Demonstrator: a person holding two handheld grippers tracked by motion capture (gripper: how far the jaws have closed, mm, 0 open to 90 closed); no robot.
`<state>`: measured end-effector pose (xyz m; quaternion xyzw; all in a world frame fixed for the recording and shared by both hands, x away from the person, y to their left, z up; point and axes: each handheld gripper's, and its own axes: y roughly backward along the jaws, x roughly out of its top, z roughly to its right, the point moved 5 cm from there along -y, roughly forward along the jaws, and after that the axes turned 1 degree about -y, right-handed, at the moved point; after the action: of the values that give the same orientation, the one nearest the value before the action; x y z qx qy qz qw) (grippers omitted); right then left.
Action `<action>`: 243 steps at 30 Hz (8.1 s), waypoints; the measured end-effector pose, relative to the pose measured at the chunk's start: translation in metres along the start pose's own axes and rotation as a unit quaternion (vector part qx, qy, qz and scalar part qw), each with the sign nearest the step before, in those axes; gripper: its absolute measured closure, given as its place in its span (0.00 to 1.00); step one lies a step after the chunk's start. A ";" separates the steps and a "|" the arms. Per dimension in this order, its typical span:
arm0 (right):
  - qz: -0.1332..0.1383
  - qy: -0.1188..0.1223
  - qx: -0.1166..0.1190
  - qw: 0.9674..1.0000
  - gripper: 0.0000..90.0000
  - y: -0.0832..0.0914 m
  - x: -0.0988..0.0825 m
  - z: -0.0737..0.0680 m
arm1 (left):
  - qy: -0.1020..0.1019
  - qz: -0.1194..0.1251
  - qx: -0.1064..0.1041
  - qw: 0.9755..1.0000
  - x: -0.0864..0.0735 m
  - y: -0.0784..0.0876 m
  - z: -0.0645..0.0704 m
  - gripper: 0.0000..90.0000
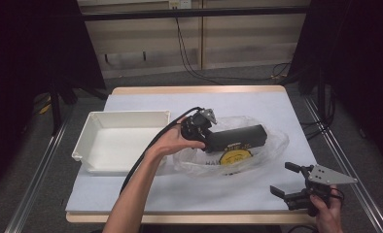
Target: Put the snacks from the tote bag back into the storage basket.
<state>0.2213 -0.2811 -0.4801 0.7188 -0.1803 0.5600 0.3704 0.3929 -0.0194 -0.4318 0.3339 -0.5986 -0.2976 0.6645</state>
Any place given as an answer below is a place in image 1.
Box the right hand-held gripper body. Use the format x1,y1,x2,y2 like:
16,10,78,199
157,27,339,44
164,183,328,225
284,163,359,217

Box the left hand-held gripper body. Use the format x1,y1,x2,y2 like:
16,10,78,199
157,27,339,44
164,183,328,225
180,108,219,144

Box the black package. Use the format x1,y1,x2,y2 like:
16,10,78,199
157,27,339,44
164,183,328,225
208,123,269,153

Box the clear plastic bag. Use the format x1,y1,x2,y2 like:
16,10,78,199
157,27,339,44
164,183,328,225
173,115,291,179

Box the white plastic bin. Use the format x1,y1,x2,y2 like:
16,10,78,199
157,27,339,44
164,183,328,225
71,110,171,174

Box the person's left hand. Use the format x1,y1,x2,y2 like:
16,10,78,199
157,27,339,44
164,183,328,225
149,116,207,160

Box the person's right hand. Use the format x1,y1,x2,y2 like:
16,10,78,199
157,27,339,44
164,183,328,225
309,188,345,233

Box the wooden table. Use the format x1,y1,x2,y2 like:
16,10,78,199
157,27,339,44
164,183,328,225
65,84,318,225

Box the black horizontal bar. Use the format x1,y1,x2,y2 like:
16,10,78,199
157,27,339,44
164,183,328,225
81,5,310,22

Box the black curtain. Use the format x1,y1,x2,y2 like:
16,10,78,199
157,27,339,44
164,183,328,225
0,0,107,195
288,0,383,169

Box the black stand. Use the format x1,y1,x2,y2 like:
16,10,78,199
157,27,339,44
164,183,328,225
48,82,110,137

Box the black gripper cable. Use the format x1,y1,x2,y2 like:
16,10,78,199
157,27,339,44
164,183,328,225
119,106,204,196

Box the black floor cables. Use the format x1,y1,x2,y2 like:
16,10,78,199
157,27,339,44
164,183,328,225
300,86,338,141

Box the metal floor rail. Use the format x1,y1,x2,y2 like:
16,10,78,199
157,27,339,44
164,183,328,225
4,113,72,233
304,95,383,233

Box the black wall cable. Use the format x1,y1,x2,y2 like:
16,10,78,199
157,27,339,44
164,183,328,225
174,16,293,85

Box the white wall socket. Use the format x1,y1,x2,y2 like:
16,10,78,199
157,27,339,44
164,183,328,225
168,0,192,10

